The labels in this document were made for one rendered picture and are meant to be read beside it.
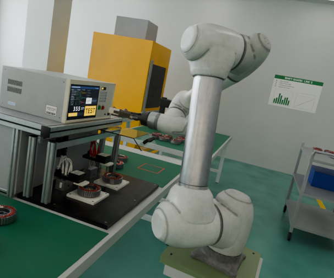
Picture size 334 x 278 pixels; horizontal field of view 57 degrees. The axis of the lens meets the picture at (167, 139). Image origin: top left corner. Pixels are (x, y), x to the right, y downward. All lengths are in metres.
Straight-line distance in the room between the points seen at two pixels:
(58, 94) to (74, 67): 6.54
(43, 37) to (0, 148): 4.12
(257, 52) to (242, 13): 5.72
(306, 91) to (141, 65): 3.29
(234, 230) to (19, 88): 1.17
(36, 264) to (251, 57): 0.98
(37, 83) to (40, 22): 4.10
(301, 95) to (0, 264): 6.10
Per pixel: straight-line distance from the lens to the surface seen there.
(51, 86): 1.53
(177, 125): 1.50
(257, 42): 1.13
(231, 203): 1.13
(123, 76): 5.29
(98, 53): 5.54
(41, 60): 5.56
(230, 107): 6.64
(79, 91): 1.54
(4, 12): 9.56
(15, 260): 1.16
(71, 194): 1.56
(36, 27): 5.68
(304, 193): 3.46
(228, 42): 1.06
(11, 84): 1.68
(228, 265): 1.23
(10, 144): 1.54
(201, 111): 1.02
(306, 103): 6.64
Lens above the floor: 1.40
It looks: 11 degrees down
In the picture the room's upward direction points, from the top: 11 degrees clockwise
